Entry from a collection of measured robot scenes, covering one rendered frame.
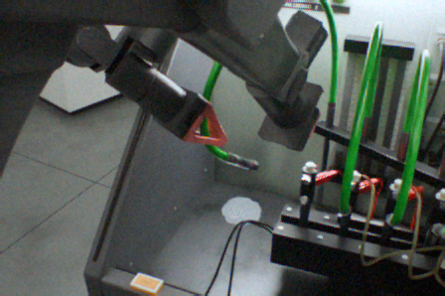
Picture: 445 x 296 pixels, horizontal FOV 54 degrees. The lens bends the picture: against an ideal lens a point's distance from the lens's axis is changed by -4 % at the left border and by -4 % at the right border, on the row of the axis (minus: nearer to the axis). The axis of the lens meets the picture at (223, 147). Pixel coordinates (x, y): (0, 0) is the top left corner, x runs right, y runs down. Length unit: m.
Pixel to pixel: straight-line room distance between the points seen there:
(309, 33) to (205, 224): 0.68
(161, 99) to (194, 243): 0.52
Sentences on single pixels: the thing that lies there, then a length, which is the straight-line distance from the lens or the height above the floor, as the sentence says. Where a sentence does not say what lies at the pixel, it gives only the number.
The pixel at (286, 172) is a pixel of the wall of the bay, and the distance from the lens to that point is 1.21.
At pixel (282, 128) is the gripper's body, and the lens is 0.66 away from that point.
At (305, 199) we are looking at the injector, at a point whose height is 1.06.
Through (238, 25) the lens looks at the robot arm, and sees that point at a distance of 0.16.
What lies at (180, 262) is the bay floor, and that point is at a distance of 1.05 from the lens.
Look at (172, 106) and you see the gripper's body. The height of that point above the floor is 1.29.
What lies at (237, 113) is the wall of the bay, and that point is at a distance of 1.17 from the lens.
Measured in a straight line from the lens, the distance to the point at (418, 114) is 0.67.
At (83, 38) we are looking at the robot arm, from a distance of 0.61.
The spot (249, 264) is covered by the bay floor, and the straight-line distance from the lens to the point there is 1.04.
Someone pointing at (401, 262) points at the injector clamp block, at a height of 0.98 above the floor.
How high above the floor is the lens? 1.56
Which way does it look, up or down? 30 degrees down
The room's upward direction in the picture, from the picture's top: straight up
